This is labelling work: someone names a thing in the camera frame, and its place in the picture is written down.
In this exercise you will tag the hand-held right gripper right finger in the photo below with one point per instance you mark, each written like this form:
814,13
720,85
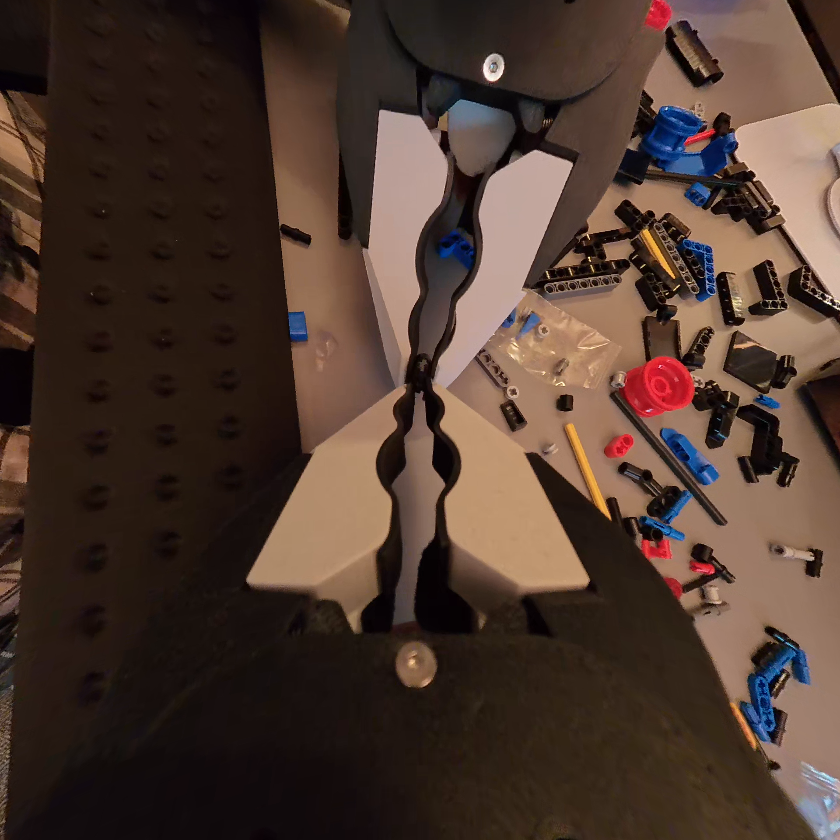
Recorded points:
512,525

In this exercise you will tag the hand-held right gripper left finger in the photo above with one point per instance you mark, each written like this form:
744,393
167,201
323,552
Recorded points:
321,525

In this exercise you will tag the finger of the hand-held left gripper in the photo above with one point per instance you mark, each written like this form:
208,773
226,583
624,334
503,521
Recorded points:
400,197
518,229

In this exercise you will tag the dark grey thin liftarm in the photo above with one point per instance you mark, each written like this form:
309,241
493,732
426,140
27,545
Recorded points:
493,369

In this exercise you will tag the grey desk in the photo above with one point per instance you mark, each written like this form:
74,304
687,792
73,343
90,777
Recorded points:
754,512

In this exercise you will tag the black short axle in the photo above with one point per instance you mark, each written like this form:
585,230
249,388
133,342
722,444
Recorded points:
568,248

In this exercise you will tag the blue short liftarm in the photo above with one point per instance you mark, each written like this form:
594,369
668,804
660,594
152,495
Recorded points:
456,248

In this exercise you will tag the black short beam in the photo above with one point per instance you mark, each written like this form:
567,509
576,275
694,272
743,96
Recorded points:
590,246
633,215

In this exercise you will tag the dark grey long beam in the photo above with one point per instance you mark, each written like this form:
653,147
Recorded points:
584,287

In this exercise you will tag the yellow axle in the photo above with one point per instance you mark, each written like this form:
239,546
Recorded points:
586,469

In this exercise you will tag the black thin long beam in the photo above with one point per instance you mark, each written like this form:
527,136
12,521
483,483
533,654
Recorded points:
613,233

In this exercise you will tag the blue and grey pin piece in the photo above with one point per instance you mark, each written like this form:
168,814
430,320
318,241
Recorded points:
530,326

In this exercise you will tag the red wheel rim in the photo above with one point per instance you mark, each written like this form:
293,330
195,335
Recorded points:
658,14
656,387

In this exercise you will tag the black grille tile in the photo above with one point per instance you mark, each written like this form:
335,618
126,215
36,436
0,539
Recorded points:
514,415

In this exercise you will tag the red short connector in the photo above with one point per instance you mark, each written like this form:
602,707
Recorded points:
619,445

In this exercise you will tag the yellow axle rod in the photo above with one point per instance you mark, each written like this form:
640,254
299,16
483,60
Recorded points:
656,253

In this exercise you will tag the clear zip bag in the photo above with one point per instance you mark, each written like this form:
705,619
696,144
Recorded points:
584,354

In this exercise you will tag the black thick beam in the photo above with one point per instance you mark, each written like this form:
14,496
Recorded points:
653,294

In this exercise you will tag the blue wheel rim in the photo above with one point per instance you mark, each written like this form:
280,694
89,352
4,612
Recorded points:
673,134

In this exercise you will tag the pile of small connector pieces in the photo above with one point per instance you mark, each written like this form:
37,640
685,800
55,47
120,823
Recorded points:
663,525

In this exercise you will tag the dark grey beam with holes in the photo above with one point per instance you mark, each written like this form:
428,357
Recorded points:
676,256

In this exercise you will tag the blue small brick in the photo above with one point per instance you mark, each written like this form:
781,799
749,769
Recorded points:
298,327

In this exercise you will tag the black thin axle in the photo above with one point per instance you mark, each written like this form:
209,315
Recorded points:
676,177

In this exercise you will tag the black long axle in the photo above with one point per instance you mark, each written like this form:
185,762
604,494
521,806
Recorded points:
669,459

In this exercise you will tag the clear plastic scrap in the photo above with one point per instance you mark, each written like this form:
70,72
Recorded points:
325,351

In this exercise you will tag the red axle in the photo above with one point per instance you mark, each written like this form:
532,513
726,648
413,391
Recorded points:
701,136

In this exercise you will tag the black glossy curved panel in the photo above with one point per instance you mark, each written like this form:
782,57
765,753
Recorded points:
661,338

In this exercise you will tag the blue small block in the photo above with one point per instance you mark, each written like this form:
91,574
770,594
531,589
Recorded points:
697,193

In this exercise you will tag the blue angled beam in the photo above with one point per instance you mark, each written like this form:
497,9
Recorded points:
699,269

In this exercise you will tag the blue wedge panel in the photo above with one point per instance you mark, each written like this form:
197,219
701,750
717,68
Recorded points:
689,456

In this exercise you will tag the blue fairing panel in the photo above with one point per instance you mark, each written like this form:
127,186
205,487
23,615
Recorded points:
715,157

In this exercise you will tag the black flat liftarm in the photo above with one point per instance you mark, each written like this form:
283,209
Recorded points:
697,348

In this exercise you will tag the black stubby beam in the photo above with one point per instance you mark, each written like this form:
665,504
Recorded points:
730,298

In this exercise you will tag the black square panel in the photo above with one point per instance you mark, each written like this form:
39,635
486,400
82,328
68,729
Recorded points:
751,359

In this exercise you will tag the tiny blue pin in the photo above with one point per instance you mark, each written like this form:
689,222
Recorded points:
766,401

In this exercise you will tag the black and grey pin connector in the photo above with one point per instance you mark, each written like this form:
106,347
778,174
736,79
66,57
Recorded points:
794,552

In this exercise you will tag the black short connector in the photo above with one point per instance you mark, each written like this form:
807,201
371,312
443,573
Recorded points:
784,371

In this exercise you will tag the black angled beam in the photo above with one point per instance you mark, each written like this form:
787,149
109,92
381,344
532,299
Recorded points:
814,292

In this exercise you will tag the blue and black frame assembly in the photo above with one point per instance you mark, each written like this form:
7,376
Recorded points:
768,689

